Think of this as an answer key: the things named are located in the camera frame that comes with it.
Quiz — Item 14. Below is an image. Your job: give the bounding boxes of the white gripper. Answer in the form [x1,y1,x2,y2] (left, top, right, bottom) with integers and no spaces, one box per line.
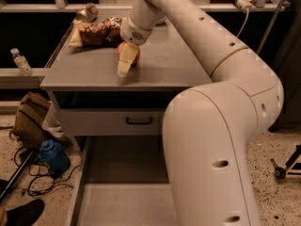
[117,16,154,77]

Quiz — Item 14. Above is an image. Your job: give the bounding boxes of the red apple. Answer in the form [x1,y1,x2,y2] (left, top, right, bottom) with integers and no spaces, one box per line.
[117,41,140,65]

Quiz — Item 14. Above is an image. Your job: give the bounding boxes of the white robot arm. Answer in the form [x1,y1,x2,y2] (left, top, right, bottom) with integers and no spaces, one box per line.
[118,0,284,226]

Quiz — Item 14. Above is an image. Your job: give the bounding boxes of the closed grey top drawer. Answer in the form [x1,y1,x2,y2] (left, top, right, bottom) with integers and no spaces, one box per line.
[56,109,164,136]

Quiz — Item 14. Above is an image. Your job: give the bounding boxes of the grey drawer cabinet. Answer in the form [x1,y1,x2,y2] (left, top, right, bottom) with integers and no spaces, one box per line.
[40,8,214,226]

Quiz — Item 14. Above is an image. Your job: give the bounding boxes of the open middle drawer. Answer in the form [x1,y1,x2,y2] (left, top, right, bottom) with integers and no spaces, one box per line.
[66,136,178,226]

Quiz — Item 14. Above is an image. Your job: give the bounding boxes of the brown chip bag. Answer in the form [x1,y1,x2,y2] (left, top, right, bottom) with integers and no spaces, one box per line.
[69,17,124,47]

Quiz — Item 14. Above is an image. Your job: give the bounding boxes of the white ceramic bowl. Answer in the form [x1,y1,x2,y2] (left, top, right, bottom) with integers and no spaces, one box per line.
[155,15,167,25]

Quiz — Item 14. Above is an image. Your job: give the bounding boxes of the tipped metal can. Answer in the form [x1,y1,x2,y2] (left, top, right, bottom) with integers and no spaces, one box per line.
[75,3,98,23]

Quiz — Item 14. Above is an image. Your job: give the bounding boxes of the clear plastic water bottle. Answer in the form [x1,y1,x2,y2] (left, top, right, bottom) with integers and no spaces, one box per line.
[10,48,33,76]

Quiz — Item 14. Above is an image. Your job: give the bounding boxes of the white power adapter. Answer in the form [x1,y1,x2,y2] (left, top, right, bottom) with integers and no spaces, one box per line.
[227,0,256,14]

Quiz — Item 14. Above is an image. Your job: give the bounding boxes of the brown backpack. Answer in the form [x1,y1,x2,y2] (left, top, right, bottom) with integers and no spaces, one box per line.
[11,92,51,150]

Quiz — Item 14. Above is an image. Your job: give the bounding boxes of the blue water jug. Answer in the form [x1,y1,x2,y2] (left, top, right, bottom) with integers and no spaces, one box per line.
[40,139,70,177]

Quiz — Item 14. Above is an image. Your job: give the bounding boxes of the metal tripod pole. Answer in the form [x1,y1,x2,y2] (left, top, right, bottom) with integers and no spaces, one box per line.
[256,0,293,56]

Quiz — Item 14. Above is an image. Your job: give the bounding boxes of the black wheeled stand leg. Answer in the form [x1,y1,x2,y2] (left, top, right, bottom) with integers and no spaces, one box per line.
[271,145,301,180]

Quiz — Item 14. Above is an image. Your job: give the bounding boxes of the black shoe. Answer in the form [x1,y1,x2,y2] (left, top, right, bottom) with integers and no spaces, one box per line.
[6,199,45,226]

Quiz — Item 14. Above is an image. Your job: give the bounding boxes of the black drawer handle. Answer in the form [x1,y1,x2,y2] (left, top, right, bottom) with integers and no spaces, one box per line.
[125,117,153,125]

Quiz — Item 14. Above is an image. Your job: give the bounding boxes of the grey ledge rail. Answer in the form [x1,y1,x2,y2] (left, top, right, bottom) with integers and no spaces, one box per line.
[0,68,50,89]

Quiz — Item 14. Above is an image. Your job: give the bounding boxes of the white power cable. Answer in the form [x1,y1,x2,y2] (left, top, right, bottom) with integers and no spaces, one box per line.
[236,7,250,40]

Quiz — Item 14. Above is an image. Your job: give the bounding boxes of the black floor cables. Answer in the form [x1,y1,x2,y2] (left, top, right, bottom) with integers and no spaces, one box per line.
[12,146,81,198]

